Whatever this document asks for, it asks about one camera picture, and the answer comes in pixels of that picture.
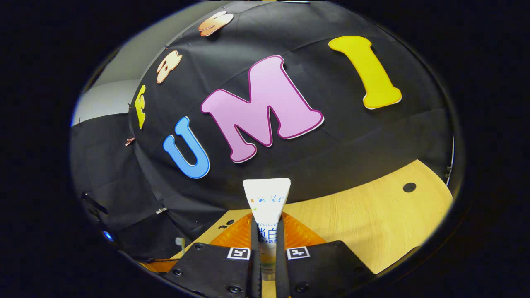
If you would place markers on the pale green toothbrush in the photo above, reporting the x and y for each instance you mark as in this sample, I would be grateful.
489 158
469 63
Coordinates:
179 241

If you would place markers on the white toothpaste tube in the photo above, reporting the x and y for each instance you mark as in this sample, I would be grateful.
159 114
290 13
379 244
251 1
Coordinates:
267 207

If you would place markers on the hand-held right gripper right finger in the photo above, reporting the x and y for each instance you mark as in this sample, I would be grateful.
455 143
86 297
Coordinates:
281 269

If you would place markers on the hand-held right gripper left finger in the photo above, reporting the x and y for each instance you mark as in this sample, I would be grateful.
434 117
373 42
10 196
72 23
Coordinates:
254 248

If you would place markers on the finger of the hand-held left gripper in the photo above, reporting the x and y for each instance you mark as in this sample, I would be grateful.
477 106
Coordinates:
159 265

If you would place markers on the black backdrop cloth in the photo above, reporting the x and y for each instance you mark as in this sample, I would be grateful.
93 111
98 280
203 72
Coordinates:
331 140

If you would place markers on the silver clip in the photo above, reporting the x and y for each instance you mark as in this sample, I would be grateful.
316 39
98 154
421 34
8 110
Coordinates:
161 210

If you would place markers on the red clip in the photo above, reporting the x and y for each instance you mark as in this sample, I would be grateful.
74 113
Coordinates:
130 141

